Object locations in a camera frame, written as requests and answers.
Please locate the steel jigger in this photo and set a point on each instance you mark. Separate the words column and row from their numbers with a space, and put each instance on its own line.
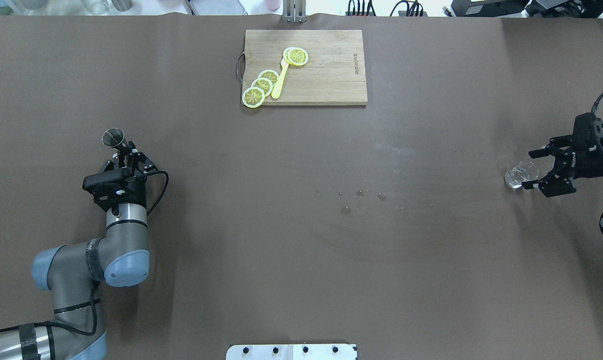
column 115, row 139

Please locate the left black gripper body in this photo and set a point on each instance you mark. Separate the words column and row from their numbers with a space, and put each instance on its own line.
column 137, row 190

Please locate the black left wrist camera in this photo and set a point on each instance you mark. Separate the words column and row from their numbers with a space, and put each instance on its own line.
column 117, row 176

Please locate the bamboo cutting board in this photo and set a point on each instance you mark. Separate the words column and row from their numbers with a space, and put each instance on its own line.
column 335, row 74

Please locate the lemon slice lower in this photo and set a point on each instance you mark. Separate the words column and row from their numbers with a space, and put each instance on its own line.
column 270, row 74

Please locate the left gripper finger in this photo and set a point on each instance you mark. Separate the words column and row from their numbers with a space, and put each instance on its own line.
column 137, row 162
column 117, row 161

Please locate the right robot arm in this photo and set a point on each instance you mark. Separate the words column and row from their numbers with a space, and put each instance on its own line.
column 577, row 155

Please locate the clear glass measuring cup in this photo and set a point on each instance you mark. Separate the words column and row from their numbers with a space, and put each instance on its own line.
column 524, row 171

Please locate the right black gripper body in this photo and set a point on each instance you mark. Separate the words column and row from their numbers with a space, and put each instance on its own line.
column 587, row 161

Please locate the lemon slice on spoon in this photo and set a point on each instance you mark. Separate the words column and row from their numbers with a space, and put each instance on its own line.
column 296, row 56

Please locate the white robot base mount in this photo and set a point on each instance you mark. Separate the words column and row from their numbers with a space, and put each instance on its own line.
column 293, row 351

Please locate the lemon slice middle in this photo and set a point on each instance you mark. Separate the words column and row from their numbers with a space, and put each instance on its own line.
column 264, row 84

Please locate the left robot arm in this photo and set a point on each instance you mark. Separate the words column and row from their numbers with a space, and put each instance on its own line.
column 73, row 273

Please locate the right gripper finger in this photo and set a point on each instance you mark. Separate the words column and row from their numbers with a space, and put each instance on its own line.
column 558, row 147
column 558, row 182

